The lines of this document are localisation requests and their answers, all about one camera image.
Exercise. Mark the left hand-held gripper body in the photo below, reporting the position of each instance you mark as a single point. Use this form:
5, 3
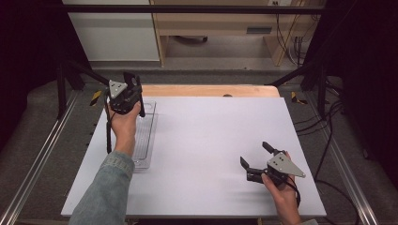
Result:
120, 93

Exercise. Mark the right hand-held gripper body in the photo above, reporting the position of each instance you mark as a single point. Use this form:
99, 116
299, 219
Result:
283, 165

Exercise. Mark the clear plastic packaging tray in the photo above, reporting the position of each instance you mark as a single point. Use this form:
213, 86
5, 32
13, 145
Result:
147, 134

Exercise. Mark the person's right hand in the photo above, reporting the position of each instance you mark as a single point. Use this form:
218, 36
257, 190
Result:
286, 197

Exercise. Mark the person's left hand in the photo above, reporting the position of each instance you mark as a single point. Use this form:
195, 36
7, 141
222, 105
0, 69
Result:
125, 128

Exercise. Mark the yellow black striped tape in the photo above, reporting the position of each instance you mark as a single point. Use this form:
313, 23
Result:
295, 98
95, 97

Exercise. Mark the white board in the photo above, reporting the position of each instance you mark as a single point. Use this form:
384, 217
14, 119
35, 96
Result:
212, 131

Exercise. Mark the black metal stand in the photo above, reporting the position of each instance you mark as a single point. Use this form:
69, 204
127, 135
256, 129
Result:
61, 93
321, 90

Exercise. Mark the white cabinet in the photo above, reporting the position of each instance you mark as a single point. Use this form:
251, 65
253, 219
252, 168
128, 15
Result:
115, 34

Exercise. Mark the black curtain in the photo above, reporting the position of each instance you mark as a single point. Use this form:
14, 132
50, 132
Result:
366, 78
28, 62

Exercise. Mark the black metal crossbar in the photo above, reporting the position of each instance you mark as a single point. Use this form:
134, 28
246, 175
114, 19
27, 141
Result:
187, 9

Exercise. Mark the wooden desk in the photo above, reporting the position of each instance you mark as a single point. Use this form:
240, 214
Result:
219, 23

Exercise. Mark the aluminium rail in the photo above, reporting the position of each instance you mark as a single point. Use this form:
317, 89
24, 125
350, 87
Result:
37, 159
344, 168

